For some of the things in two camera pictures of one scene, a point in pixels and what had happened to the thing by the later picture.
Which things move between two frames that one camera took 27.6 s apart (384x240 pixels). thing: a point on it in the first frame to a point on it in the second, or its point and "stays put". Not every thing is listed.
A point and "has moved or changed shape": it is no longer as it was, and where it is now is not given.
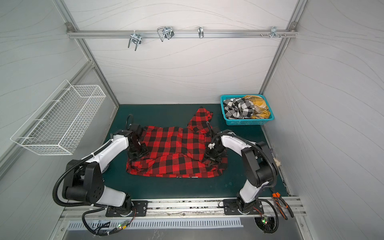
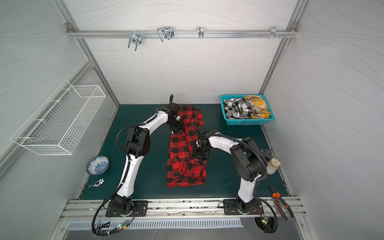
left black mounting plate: x=130 y=208 stays put
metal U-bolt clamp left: x=136 y=38 stays put
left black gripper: x=144 y=152 to x=180 y=127
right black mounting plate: x=230 y=207 stays put
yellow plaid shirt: x=261 y=110 stays put
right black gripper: x=213 y=153 to x=198 y=151
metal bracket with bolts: x=273 y=31 stays put
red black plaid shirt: x=177 y=152 has moved or changed shape
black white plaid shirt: x=238 y=108 stays put
